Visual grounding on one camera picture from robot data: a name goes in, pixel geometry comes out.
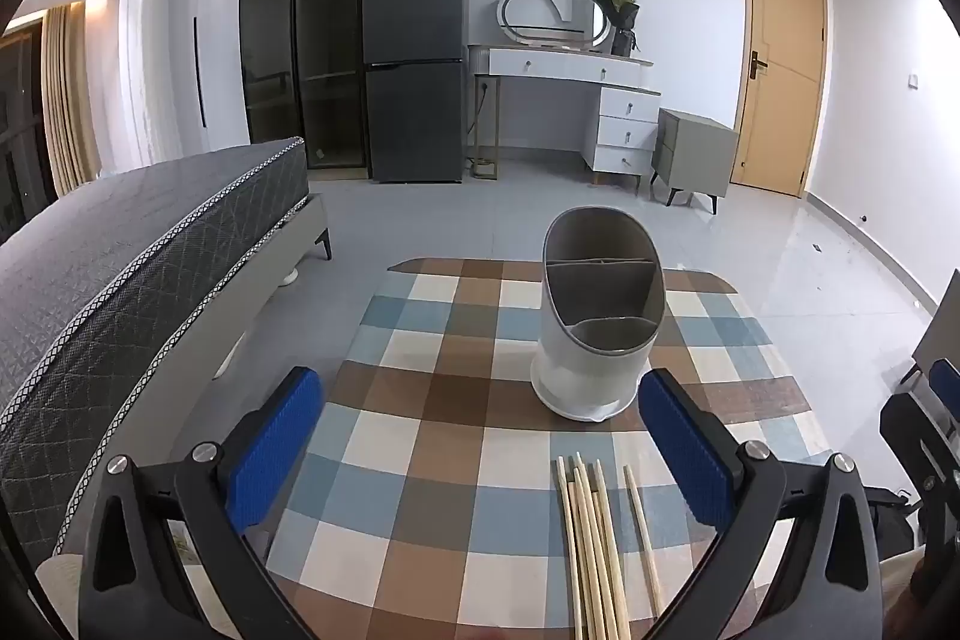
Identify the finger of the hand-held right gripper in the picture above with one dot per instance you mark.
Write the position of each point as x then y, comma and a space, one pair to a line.
919, 437
945, 385

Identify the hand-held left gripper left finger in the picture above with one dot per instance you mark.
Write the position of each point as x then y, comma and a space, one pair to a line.
277, 445

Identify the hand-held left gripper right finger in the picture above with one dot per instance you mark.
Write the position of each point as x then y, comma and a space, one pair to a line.
686, 452

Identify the grey and white utensil holder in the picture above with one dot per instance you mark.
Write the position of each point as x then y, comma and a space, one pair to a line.
577, 377

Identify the bundle of wooden chopsticks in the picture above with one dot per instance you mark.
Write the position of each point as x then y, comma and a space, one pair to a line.
592, 572

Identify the small grey side table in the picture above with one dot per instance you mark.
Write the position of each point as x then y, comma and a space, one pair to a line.
937, 340

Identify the checkered tablecloth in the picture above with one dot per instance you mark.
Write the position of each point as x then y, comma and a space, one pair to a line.
450, 400

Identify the grey quilted mattress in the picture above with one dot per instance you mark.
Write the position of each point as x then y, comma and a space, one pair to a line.
112, 250

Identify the grey nightstand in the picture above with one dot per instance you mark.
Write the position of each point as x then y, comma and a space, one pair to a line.
694, 153

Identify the yellow wooden door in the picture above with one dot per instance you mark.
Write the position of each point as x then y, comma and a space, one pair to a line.
780, 108

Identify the white vanity desk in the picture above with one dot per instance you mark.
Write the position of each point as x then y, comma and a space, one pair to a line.
622, 130

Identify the dark grey refrigerator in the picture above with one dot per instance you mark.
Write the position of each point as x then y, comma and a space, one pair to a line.
412, 85

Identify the dark window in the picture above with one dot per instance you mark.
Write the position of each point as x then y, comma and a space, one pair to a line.
19, 160

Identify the beige curtain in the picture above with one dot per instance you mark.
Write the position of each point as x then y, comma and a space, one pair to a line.
67, 108

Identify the dark glass cabinet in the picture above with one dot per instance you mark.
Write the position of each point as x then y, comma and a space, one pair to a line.
315, 48

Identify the white wardrobe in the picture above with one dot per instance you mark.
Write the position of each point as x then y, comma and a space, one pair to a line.
180, 48

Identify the oval vanity mirror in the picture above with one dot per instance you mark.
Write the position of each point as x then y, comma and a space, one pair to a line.
540, 14

